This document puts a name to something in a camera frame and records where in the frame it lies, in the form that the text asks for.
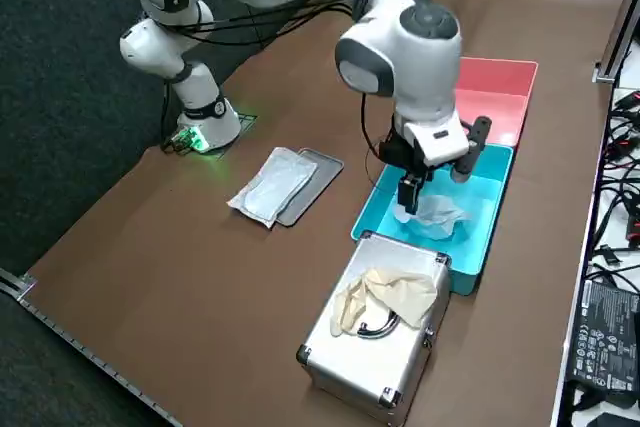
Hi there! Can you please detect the white used mask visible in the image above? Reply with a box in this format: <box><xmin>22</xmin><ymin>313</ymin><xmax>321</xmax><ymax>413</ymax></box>
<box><xmin>393</xmin><ymin>193</ymin><xmax>474</xmax><ymax>242</ymax></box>

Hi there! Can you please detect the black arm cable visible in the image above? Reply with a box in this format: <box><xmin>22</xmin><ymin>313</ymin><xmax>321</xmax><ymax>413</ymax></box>
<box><xmin>162</xmin><ymin>0</ymin><xmax>419</xmax><ymax>48</ymax></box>

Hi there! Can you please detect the beige latex glove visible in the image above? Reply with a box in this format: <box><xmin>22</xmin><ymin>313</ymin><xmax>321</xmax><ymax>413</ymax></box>
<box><xmin>330</xmin><ymin>266</ymin><xmax>437</xmax><ymax>338</ymax></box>

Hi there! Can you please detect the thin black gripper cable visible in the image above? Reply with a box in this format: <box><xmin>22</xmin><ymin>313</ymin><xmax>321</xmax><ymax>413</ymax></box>
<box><xmin>359</xmin><ymin>91</ymin><xmax>397</xmax><ymax>188</ymax></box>

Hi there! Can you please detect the black labelled power adapter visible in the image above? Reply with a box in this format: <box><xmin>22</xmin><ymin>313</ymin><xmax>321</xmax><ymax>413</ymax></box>
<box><xmin>567</xmin><ymin>279</ymin><xmax>640</xmax><ymax>398</ymax></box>

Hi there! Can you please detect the aluminium profile post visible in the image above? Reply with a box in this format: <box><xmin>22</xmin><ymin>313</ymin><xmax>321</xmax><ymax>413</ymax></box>
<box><xmin>593</xmin><ymin>0</ymin><xmax>640</xmax><ymax>84</ymax></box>

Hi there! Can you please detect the grey metal tray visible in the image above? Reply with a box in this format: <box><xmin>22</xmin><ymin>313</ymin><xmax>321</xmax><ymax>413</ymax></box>
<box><xmin>272</xmin><ymin>146</ymin><xmax>345</xmax><ymax>228</ymax></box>

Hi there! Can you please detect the aluminium table edge rail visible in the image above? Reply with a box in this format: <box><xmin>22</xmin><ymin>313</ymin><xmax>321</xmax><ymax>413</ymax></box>
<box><xmin>0</xmin><ymin>266</ymin><xmax>179</xmax><ymax>427</ymax></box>

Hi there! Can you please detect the pink plastic box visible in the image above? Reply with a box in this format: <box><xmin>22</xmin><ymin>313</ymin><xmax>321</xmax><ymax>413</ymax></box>
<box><xmin>452</xmin><ymin>56</ymin><xmax>540</xmax><ymax>149</ymax></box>

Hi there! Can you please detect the blue plastic box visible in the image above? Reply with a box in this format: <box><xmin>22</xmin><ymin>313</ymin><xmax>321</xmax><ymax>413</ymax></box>
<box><xmin>349</xmin><ymin>143</ymin><xmax>516</xmax><ymax>296</ymax></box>

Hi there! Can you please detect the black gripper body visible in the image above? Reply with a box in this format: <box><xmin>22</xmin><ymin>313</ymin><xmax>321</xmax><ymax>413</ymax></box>
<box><xmin>377</xmin><ymin>128</ymin><xmax>434</xmax><ymax>181</ymax></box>

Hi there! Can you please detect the plastic-wrapped blue new mask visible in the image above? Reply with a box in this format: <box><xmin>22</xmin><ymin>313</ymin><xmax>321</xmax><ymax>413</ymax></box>
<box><xmin>227</xmin><ymin>146</ymin><xmax>319</xmax><ymax>230</ymax></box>

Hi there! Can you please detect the aluminium carry case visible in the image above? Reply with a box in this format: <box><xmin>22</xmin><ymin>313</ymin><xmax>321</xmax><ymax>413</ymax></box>
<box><xmin>295</xmin><ymin>230</ymin><xmax>454</xmax><ymax>411</ymax></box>

